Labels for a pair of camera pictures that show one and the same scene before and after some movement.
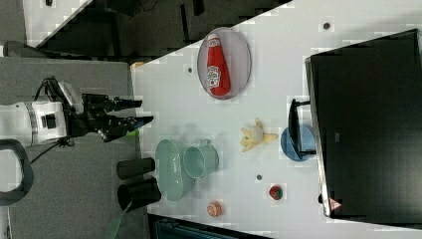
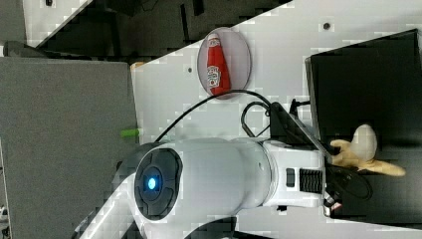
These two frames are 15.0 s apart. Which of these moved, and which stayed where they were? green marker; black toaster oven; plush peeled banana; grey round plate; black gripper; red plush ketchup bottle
Moved: black gripper; plush peeled banana
Stayed: black toaster oven; red plush ketchup bottle; green marker; grey round plate
